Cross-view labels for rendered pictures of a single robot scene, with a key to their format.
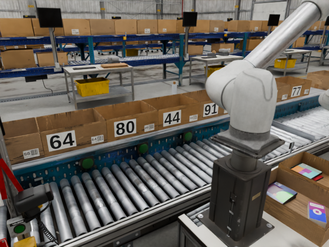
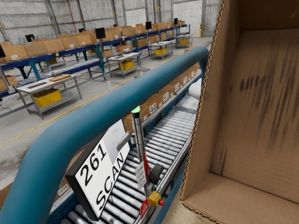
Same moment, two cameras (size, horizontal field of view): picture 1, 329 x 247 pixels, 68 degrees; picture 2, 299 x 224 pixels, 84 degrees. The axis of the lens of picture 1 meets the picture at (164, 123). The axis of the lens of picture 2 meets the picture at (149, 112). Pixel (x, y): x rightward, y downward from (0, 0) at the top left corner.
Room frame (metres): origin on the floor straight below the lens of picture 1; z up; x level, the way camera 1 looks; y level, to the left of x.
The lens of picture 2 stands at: (-0.06, 0.81, 2.02)
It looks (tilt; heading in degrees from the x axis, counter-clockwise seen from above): 29 degrees down; 336
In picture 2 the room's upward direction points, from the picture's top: 6 degrees counter-clockwise
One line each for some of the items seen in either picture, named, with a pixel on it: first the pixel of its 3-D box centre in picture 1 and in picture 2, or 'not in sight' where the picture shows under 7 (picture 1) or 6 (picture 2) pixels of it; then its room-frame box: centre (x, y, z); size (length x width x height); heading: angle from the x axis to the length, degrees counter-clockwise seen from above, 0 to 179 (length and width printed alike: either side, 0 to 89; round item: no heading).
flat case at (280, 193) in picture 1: (276, 193); not in sight; (1.08, -0.61, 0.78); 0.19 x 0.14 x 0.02; 126
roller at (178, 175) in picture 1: (173, 170); (168, 135); (1.38, -0.06, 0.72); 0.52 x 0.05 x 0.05; 31
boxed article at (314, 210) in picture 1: (316, 214); not in sight; (0.93, -0.74, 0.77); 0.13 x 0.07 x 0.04; 152
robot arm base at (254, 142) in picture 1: (251, 131); not in sight; (0.91, -0.35, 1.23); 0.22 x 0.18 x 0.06; 131
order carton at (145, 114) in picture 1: (126, 119); (130, 117); (1.70, 0.29, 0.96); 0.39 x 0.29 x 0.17; 121
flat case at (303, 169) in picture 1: (303, 172); not in sight; (1.29, -0.86, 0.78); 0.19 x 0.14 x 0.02; 123
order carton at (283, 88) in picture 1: (265, 91); (179, 78); (2.50, -1.05, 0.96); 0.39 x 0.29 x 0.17; 120
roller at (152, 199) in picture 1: (137, 183); (157, 148); (1.25, 0.16, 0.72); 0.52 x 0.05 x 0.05; 31
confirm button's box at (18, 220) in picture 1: (19, 226); (151, 188); (0.68, 0.53, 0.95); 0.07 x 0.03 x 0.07; 121
